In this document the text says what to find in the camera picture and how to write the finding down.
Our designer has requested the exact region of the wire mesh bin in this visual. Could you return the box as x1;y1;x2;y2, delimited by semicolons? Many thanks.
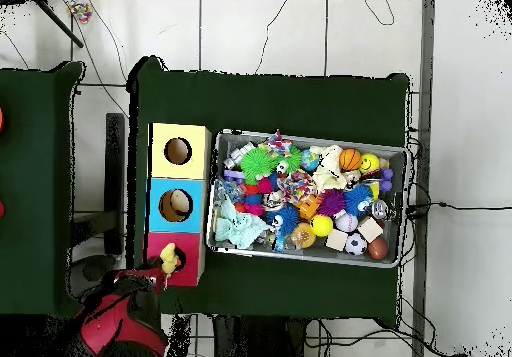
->
205;128;411;269

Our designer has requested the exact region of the orange basketball toy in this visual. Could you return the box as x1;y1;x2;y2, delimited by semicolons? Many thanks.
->
339;147;364;173

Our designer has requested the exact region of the black cable with connector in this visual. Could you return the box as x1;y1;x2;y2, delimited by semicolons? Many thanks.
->
403;201;512;219

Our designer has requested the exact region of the yellow smiley face ball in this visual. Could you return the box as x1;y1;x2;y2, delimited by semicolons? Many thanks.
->
359;152;381;175

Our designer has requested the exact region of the black upright panel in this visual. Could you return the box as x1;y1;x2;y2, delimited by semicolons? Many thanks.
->
104;112;126;256

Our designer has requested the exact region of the black rod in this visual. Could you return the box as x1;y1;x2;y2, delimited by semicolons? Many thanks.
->
34;0;85;49

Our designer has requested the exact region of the black and white soccer ball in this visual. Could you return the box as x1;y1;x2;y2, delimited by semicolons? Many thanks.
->
344;232;369;257

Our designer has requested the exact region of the brown football toy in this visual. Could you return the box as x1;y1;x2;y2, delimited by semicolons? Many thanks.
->
367;236;390;261

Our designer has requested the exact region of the plain yellow ball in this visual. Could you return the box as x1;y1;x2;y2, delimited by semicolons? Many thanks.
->
309;214;335;239

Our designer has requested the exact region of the dark green side table cloth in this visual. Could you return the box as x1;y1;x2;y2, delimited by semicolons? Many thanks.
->
0;60;90;318

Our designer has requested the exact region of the yellow duck plush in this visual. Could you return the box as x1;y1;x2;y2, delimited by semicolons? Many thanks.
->
159;242;182;290

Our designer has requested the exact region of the large green spiky ball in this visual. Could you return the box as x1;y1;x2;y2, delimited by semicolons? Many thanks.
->
240;146;280;185

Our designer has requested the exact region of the wooden box with three holes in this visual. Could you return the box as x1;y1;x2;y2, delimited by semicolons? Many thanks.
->
143;122;212;287

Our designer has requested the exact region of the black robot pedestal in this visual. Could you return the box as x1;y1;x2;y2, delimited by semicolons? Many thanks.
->
211;314;309;357

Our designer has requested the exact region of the purple spiky ball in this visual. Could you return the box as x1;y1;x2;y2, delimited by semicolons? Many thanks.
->
317;188;348;217

